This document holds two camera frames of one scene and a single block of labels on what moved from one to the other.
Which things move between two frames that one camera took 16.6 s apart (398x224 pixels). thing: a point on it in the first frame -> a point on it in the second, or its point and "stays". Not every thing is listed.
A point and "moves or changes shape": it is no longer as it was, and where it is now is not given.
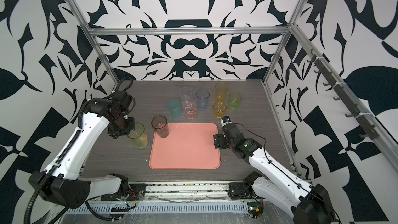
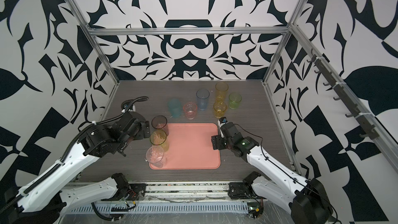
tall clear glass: (185, 93) -> (154, 155)
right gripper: (221, 137) stays
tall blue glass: (202, 95) stays
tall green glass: (139, 136) moves or changes shape
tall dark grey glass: (159, 123) stays
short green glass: (234, 100) stays
